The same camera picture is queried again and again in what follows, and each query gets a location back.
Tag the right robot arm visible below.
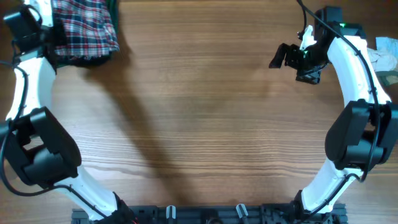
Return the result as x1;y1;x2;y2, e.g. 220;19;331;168
269;6;397;220

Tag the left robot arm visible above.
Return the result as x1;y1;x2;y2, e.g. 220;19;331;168
1;1;138;223

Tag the beige crumpled cloth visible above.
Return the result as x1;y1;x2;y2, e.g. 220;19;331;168
368;48;397;72

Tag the light blue cloth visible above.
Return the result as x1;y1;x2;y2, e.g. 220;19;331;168
376;37;398;57

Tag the olive green cloth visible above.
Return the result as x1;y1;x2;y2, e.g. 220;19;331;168
376;70;398;86

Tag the green folded shirt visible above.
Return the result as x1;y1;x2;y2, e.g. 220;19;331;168
105;0;119;34

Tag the black folded polo shirt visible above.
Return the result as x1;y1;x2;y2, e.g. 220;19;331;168
57;52;113;68

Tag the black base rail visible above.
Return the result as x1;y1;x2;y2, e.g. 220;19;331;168
71;203;348;224

